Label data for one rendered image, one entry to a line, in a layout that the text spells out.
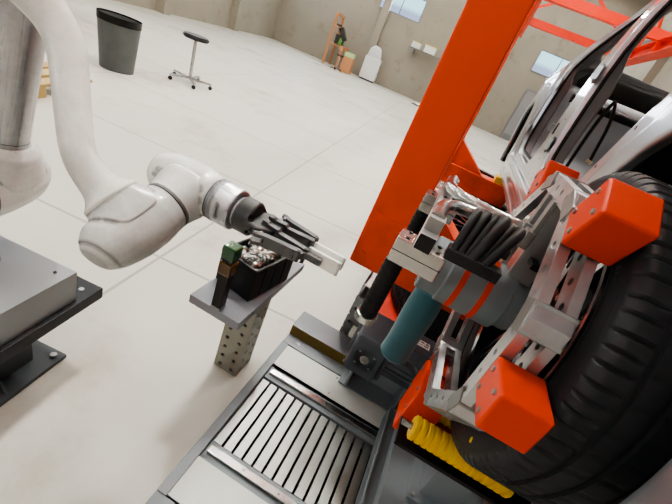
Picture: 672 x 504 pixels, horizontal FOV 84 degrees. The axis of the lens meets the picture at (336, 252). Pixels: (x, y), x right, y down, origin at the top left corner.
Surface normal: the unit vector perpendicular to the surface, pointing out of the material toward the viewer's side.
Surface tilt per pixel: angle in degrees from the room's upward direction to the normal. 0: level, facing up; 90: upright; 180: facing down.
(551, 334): 90
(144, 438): 0
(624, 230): 125
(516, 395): 0
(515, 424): 90
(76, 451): 0
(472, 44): 90
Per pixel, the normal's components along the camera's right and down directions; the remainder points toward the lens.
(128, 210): 0.57, -0.25
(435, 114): -0.35, 0.36
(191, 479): 0.35, -0.81
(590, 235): -0.49, 0.76
